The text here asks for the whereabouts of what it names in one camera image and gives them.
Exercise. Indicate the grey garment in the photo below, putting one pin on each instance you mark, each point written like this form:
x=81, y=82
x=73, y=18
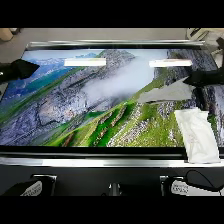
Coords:
x=166, y=94

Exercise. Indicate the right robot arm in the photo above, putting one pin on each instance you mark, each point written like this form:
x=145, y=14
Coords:
x=206, y=78

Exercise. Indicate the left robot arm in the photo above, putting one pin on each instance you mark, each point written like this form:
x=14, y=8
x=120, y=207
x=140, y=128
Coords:
x=16, y=70

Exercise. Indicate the white garment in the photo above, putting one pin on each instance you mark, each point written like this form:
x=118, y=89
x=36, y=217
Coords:
x=198, y=136

